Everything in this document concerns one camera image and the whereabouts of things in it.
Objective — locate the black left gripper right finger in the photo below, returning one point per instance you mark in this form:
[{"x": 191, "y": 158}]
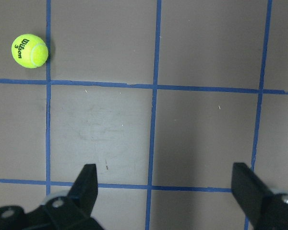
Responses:
[{"x": 255, "y": 199}]

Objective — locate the yellow tennis ball far left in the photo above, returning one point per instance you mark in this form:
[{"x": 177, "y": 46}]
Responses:
[{"x": 29, "y": 51}]

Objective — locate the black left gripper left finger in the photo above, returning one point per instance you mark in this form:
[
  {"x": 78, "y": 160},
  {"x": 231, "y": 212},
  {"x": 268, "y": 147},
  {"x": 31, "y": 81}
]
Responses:
[{"x": 83, "y": 193}]

